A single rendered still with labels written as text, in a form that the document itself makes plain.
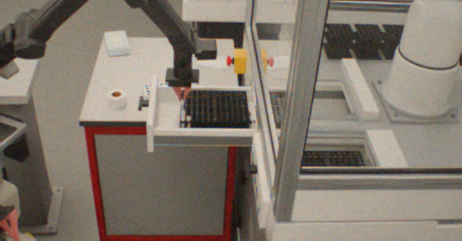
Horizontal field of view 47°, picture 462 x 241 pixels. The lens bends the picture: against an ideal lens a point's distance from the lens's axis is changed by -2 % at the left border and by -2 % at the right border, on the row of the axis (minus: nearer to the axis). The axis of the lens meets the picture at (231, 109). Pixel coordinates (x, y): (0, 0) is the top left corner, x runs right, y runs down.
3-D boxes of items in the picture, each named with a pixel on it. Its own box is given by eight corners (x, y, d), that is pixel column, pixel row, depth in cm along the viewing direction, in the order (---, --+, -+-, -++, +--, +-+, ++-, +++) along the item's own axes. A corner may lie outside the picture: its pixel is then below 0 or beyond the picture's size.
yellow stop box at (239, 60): (232, 74, 205) (233, 57, 201) (231, 64, 211) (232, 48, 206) (245, 74, 205) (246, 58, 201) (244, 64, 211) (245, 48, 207)
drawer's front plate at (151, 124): (147, 152, 168) (146, 125, 162) (153, 99, 192) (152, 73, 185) (153, 152, 168) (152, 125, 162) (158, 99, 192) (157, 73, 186)
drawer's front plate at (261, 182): (259, 229, 145) (263, 200, 139) (250, 159, 169) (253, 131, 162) (265, 229, 145) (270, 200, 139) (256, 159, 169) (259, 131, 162)
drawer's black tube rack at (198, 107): (180, 137, 173) (180, 121, 169) (180, 105, 187) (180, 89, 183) (249, 137, 174) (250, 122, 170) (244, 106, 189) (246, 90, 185)
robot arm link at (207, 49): (178, 23, 152) (180, 50, 150) (217, 22, 155) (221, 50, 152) (175, 41, 164) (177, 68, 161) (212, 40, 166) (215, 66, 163)
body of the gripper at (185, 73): (166, 72, 168) (166, 52, 164) (199, 74, 169) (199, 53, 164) (164, 84, 163) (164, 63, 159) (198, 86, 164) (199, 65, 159)
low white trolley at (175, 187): (98, 259, 234) (78, 119, 190) (115, 164, 284) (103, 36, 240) (231, 258, 238) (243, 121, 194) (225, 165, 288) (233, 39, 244)
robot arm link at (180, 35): (113, -47, 118) (115, -5, 114) (137, -53, 116) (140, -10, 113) (177, 30, 158) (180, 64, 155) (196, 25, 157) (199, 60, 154)
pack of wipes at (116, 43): (130, 54, 228) (130, 45, 225) (107, 57, 225) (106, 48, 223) (125, 38, 240) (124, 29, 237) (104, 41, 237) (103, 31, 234)
